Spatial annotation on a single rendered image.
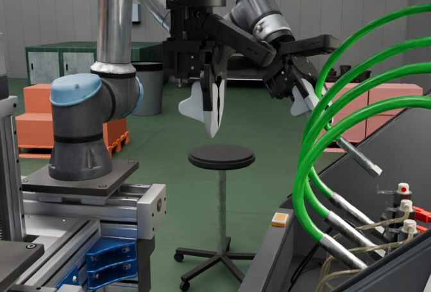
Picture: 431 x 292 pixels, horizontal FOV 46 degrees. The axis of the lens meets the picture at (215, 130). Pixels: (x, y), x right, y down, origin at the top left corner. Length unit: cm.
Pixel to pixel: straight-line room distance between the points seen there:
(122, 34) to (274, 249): 63
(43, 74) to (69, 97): 835
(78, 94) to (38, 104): 448
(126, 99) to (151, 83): 582
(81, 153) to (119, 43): 29
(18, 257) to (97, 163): 40
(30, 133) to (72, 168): 414
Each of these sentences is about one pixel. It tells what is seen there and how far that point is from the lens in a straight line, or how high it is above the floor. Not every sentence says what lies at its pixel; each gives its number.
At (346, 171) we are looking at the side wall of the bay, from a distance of 121.
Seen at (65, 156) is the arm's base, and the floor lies 109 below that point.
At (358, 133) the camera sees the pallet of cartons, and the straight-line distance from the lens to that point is 541.
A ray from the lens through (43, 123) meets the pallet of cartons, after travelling 526.
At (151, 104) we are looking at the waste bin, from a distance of 719.
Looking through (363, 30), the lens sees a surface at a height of 139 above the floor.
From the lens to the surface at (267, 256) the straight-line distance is 103.
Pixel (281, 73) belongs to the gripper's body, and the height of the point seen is 130.
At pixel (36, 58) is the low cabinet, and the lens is 955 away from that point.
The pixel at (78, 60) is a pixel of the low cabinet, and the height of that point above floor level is 62.
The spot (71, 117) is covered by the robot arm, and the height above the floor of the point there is 118.
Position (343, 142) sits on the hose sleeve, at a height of 118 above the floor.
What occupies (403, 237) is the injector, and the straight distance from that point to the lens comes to 74.
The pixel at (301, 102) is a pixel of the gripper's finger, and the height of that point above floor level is 125.
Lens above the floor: 142
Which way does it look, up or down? 13 degrees down
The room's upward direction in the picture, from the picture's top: straight up
